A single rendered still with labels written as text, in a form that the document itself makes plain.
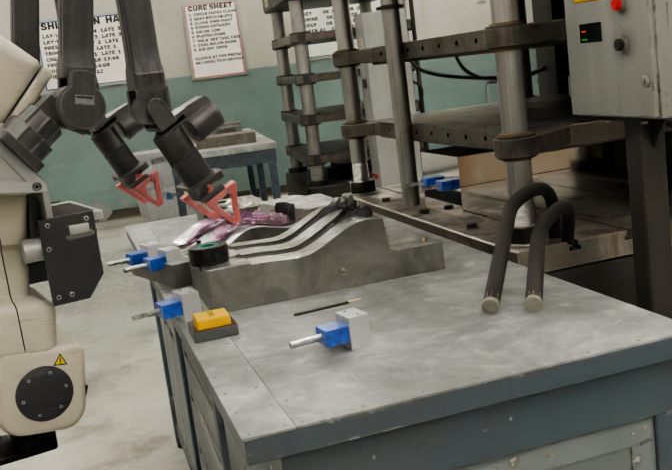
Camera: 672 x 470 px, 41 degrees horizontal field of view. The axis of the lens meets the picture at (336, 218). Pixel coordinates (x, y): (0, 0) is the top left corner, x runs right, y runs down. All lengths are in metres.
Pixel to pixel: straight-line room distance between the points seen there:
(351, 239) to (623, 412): 0.67
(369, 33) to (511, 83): 4.06
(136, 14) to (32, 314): 0.57
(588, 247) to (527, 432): 0.88
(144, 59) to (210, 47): 7.36
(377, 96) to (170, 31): 3.37
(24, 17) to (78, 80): 0.48
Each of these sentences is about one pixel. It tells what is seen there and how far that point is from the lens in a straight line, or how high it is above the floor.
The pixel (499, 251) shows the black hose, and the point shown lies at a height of 0.87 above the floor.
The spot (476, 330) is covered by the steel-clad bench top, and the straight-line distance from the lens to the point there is 1.48.
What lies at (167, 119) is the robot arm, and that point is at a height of 1.19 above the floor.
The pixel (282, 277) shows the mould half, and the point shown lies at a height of 0.85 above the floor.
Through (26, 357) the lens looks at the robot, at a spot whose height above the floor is 0.80.
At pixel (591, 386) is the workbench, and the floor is 0.74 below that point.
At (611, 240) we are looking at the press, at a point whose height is 0.77.
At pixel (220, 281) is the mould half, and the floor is 0.86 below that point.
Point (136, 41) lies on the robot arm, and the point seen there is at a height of 1.33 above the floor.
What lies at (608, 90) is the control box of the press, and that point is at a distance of 1.95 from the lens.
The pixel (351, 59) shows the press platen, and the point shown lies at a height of 1.26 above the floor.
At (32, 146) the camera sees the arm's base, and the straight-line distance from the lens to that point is 1.54.
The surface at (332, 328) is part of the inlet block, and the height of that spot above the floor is 0.84.
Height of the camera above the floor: 1.26
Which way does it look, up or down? 10 degrees down
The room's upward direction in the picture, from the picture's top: 7 degrees counter-clockwise
